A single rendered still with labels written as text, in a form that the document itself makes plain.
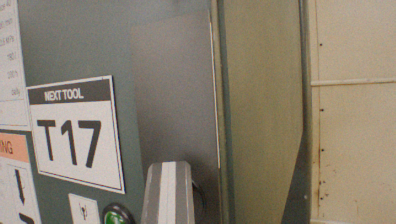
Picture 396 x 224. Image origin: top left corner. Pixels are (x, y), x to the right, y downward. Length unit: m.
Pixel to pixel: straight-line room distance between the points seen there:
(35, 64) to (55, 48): 0.03
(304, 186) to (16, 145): 0.77
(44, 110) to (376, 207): 1.25
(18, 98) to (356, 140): 1.13
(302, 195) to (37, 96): 0.79
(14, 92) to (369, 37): 1.13
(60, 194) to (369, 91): 1.10
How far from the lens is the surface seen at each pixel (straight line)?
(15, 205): 0.30
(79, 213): 0.20
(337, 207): 1.27
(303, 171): 0.82
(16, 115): 0.24
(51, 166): 0.21
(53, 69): 0.19
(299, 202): 0.87
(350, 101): 1.14
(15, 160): 0.26
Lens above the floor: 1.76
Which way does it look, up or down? 6 degrees down
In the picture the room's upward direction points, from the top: 4 degrees counter-clockwise
